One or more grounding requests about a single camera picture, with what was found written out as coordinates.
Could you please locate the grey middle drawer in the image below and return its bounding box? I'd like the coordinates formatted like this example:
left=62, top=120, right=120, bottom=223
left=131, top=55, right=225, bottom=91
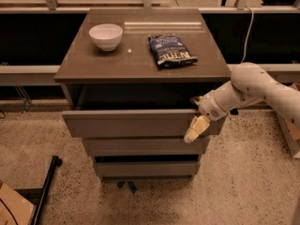
left=82, top=137, right=209, bottom=157

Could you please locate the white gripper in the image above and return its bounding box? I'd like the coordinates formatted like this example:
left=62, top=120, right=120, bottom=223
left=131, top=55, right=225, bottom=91
left=184, top=91, right=228, bottom=143

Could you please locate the cardboard box left corner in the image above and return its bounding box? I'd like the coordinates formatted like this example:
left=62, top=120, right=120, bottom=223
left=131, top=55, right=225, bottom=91
left=0, top=182, right=34, bottom=225

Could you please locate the blue chip bag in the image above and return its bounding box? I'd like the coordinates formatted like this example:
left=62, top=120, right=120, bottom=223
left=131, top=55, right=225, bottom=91
left=148, top=35, right=198, bottom=68

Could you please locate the grey bottom drawer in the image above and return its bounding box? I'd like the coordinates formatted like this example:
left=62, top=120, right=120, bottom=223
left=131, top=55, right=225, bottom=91
left=94, top=162, right=200, bottom=178

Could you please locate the white cable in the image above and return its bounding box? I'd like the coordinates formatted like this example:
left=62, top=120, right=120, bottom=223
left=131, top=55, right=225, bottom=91
left=239, top=5, right=255, bottom=64

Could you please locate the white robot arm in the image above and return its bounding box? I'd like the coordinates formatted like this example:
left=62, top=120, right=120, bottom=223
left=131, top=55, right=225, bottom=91
left=184, top=63, right=300, bottom=143

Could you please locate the grey drawer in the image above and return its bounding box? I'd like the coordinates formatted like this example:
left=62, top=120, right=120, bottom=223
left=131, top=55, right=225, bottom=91
left=61, top=108, right=227, bottom=139
left=82, top=137, right=209, bottom=157
left=94, top=162, right=200, bottom=178

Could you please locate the black metal stand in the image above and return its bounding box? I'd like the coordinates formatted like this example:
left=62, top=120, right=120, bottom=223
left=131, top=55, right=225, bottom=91
left=17, top=156, right=63, bottom=225

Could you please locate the white ceramic bowl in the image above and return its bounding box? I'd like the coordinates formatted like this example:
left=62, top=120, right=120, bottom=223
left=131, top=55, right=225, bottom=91
left=89, top=23, right=123, bottom=52

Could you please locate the grey top drawer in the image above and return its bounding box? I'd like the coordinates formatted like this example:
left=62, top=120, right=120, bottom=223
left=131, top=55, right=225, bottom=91
left=61, top=108, right=227, bottom=139

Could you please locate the grey drawer cabinet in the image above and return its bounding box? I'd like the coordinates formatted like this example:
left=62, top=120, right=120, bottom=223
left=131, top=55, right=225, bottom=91
left=54, top=8, right=230, bottom=180

